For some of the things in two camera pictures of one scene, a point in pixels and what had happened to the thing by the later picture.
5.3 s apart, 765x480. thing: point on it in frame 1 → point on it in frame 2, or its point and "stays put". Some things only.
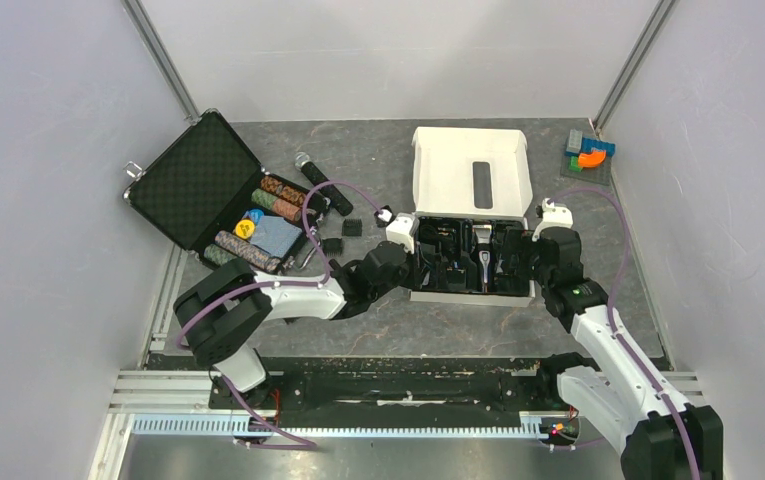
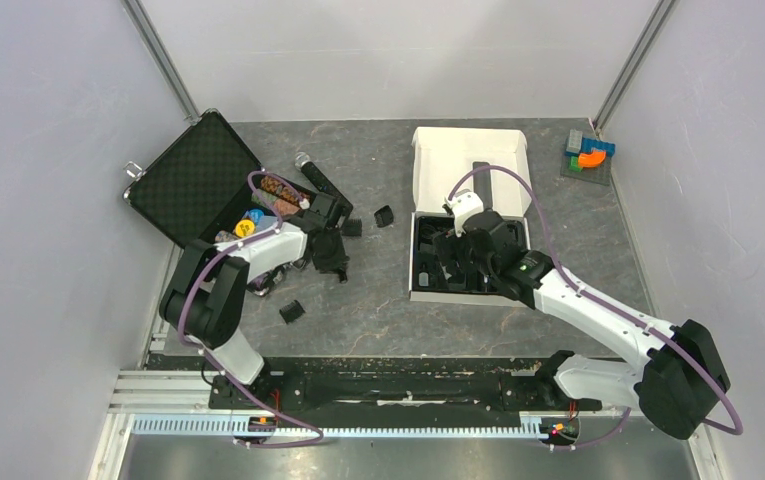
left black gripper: x=415 y=278 → x=339 y=260
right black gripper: x=528 y=244 → x=462 y=239
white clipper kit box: x=465 y=177 stays put
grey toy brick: x=575 y=141 stays put
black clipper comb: x=384 y=218 stays put
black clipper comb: x=352 y=227 stays put
